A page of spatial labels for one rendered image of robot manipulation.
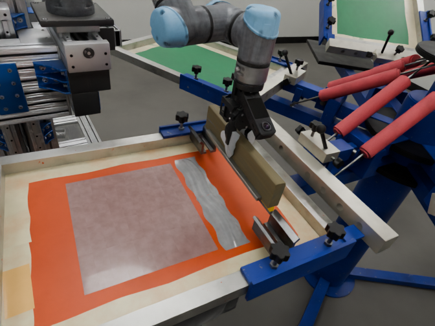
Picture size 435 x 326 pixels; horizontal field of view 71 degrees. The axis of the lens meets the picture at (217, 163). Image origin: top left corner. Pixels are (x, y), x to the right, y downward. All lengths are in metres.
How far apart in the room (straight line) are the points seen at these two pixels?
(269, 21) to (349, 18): 1.41
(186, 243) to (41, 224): 0.35
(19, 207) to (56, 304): 0.29
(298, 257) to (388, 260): 1.63
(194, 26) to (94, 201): 0.50
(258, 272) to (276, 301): 1.16
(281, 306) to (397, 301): 0.70
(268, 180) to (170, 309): 0.33
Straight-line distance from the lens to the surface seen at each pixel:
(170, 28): 0.63
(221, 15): 0.71
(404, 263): 2.41
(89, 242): 0.78
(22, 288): 0.76
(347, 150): 1.09
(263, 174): 0.71
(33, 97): 1.28
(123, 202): 0.86
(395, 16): 2.21
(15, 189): 0.95
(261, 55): 0.68
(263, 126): 0.69
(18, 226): 0.86
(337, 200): 0.89
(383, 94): 1.22
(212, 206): 0.84
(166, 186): 0.89
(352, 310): 2.01
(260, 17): 0.66
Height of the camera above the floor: 1.57
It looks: 38 degrees down
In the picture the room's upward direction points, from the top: 10 degrees clockwise
